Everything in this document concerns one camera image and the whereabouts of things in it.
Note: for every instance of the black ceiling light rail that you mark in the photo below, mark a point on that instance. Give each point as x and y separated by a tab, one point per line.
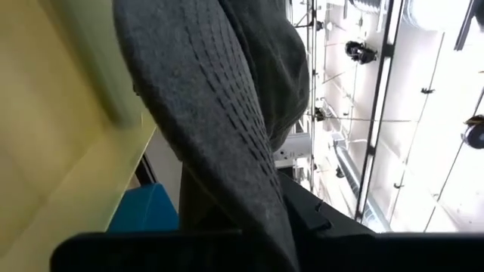
378	113

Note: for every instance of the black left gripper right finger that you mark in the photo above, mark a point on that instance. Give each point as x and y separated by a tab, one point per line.
314	215

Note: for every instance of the blue plastic bin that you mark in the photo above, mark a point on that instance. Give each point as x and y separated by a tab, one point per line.
147	208

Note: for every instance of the olive green cap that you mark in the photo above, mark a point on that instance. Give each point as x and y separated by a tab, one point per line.
211	94

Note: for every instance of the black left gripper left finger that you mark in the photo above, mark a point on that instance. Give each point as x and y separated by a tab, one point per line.
200	211

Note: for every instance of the yellow translucent plastic bin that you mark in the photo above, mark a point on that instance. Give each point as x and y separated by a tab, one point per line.
45	132

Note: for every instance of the black ceiling spotlight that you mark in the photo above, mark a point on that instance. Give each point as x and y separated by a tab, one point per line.
359	52
474	134

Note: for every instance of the silver ventilation duct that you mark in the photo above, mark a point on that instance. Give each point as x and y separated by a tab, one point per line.
351	177

